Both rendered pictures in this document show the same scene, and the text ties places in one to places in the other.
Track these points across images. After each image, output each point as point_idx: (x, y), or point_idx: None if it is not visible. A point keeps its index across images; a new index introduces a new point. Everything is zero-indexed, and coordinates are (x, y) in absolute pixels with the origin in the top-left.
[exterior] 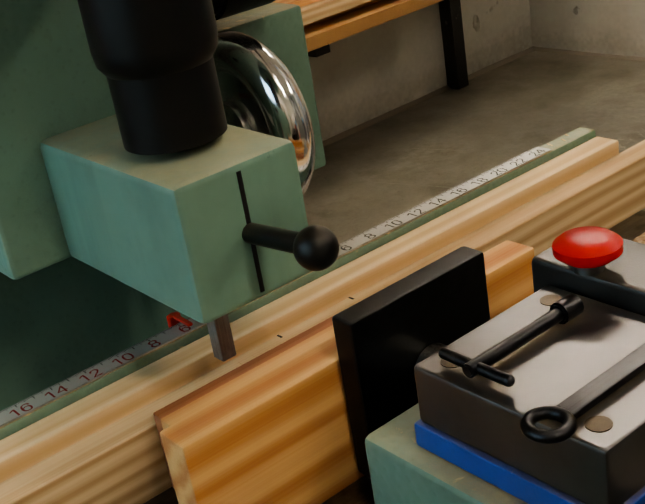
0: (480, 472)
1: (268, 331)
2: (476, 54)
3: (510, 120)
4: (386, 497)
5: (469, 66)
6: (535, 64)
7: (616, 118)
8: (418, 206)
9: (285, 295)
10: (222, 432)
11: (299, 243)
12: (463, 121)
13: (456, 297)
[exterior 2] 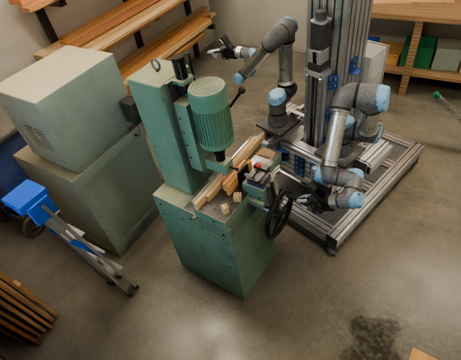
0: (252, 185)
1: None
2: (201, 46)
3: (214, 68)
4: (244, 187)
5: (199, 50)
6: (216, 47)
7: (239, 67)
8: (236, 152)
9: None
10: (230, 184)
11: (236, 169)
12: (201, 69)
13: (246, 168)
